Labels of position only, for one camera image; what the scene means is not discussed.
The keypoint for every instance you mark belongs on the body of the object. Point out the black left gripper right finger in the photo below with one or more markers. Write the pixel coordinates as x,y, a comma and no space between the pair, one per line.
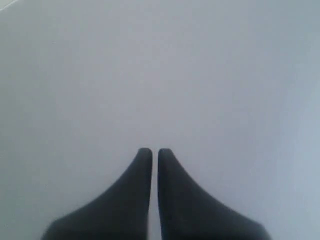
188,212

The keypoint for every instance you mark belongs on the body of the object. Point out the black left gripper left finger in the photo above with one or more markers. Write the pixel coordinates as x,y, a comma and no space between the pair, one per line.
120,213

